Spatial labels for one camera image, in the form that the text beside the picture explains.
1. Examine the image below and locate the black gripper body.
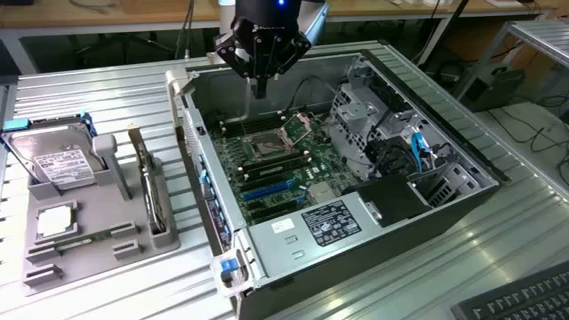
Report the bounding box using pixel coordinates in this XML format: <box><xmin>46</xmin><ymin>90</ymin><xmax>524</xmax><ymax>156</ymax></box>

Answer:
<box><xmin>230</xmin><ymin>0</ymin><xmax>310</xmax><ymax>47</ymax></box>

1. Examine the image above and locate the green graphics card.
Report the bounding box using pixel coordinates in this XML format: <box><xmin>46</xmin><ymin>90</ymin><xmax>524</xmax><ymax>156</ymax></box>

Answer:
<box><xmin>127</xmin><ymin>123</ymin><xmax>170</xmax><ymax>235</ymax></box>

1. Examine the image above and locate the open grey PC case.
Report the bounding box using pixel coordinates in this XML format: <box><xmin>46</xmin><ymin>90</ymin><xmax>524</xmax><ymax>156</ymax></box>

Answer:
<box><xmin>164</xmin><ymin>39</ymin><xmax>514</xmax><ymax>320</ymax></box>

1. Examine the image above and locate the black RAM slot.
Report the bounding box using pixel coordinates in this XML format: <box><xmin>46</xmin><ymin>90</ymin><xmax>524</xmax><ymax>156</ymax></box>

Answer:
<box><xmin>239</xmin><ymin>150</ymin><xmax>308</xmax><ymax>168</ymax></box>
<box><xmin>220</xmin><ymin>109</ymin><xmax>286</xmax><ymax>125</ymax></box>
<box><xmin>223</xmin><ymin>119</ymin><xmax>291</xmax><ymax>135</ymax></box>
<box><xmin>222</xmin><ymin>113</ymin><xmax>288</xmax><ymax>129</ymax></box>
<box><xmin>223</xmin><ymin>116</ymin><xmax>288</xmax><ymax>132</ymax></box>

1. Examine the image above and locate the metal socket cover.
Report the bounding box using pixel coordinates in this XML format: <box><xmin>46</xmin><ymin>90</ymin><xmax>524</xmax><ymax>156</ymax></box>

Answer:
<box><xmin>278</xmin><ymin>112</ymin><xmax>314</xmax><ymax>148</ymax></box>

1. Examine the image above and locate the metal disk bay cage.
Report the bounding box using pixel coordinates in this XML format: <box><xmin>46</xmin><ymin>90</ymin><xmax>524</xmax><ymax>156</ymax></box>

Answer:
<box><xmin>328</xmin><ymin>82</ymin><xmax>404</xmax><ymax>181</ymax></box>

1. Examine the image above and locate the wooden desk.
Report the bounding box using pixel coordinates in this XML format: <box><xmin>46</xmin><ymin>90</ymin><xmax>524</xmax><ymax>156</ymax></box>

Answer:
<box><xmin>0</xmin><ymin>0</ymin><xmax>560</xmax><ymax>74</ymax></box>

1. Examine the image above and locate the CPU socket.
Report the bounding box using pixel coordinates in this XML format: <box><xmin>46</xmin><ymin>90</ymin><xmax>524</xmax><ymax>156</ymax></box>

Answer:
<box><xmin>250</xmin><ymin>132</ymin><xmax>291</xmax><ymax>158</ymax></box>

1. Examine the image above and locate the green motherboard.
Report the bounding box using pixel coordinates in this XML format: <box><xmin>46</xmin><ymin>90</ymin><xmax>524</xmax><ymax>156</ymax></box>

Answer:
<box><xmin>208</xmin><ymin>106</ymin><xmax>358</xmax><ymax>226</ymax></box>

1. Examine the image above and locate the installed RAM stick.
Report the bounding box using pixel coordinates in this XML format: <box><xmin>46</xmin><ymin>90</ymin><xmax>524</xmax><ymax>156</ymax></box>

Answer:
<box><xmin>243</xmin><ymin>155</ymin><xmax>310</xmax><ymax>177</ymax></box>

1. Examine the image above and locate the blue expansion slot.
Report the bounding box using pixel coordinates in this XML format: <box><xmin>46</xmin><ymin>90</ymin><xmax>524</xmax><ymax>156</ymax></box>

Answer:
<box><xmin>242</xmin><ymin>181</ymin><xmax>294</xmax><ymax>202</ymax></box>

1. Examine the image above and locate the silver chipset heatsink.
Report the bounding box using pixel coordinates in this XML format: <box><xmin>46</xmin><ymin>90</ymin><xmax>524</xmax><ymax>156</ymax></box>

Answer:
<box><xmin>307</xmin><ymin>184</ymin><xmax>336</xmax><ymax>205</ymax></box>

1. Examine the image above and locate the long black expansion slot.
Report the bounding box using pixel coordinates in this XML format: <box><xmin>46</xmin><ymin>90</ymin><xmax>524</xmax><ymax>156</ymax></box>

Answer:
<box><xmin>244</xmin><ymin>196</ymin><xmax>302</xmax><ymax>214</ymax></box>

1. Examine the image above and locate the black box on floor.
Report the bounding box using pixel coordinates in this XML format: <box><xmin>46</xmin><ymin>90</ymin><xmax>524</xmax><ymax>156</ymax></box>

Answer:
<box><xmin>466</xmin><ymin>65</ymin><xmax>528</xmax><ymax>113</ymax></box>

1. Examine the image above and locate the black plastic shroud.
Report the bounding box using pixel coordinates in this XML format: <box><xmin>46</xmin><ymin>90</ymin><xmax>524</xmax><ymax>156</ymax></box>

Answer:
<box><xmin>342</xmin><ymin>174</ymin><xmax>435</xmax><ymax>229</ymax></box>

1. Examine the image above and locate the hard disk with blue carrier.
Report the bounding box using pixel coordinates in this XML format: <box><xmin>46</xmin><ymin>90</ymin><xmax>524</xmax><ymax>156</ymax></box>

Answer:
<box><xmin>0</xmin><ymin>112</ymin><xmax>98</xmax><ymax>192</ymax></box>

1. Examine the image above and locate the grey parts rack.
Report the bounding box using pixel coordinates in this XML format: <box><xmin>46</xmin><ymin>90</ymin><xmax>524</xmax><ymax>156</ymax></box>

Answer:
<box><xmin>21</xmin><ymin>133</ymin><xmax>182</xmax><ymax>298</ymax></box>

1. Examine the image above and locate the metal slat side table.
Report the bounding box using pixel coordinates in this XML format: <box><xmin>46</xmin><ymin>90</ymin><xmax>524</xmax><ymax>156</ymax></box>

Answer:
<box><xmin>458</xmin><ymin>20</ymin><xmax>569</xmax><ymax>101</ymax></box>

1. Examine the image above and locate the grey power supply unit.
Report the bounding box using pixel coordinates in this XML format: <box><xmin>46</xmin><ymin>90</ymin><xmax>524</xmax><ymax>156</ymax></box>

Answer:
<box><xmin>246</xmin><ymin>190</ymin><xmax>387</xmax><ymax>279</ymax></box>

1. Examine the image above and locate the silver CPU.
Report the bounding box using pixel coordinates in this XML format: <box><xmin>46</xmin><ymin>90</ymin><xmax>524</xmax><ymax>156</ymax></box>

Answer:
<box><xmin>37</xmin><ymin>207</ymin><xmax>76</xmax><ymax>239</ymax></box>

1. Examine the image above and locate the loose green RAM stick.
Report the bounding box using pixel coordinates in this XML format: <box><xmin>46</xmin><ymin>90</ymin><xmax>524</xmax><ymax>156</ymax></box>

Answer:
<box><xmin>53</xmin><ymin>233</ymin><xmax>115</xmax><ymax>251</ymax></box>

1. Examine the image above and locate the black keyboard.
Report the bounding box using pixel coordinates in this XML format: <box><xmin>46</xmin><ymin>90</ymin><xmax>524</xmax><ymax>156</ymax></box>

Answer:
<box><xmin>451</xmin><ymin>261</ymin><xmax>569</xmax><ymax>320</ymax></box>

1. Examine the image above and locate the looped black cable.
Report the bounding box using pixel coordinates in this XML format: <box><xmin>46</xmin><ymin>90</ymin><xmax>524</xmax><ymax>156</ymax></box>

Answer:
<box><xmin>284</xmin><ymin>75</ymin><xmax>339</xmax><ymax>111</ymax></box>

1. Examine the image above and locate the hanging grey cable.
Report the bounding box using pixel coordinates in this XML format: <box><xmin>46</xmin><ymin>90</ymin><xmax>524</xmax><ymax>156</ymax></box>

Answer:
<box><xmin>175</xmin><ymin>0</ymin><xmax>198</xmax><ymax>60</ymax></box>

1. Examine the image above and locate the thin wire locking lever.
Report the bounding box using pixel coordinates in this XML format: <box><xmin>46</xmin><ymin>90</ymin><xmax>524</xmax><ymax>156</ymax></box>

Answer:
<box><xmin>240</xmin><ymin>81</ymin><xmax>252</xmax><ymax>143</ymax></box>

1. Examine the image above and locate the black cable bundle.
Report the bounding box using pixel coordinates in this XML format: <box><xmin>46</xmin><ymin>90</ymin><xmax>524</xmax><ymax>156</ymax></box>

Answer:
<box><xmin>368</xmin><ymin>135</ymin><xmax>420</xmax><ymax>178</ymax></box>

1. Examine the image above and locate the blue wire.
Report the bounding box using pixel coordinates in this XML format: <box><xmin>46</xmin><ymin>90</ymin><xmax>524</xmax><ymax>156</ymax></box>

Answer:
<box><xmin>411</xmin><ymin>131</ymin><xmax>424</xmax><ymax>175</ymax></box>

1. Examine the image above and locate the black floor cable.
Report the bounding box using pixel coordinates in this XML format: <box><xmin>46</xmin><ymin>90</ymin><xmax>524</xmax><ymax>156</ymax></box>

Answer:
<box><xmin>488</xmin><ymin>105</ymin><xmax>569</xmax><ymax>156</ymax></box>

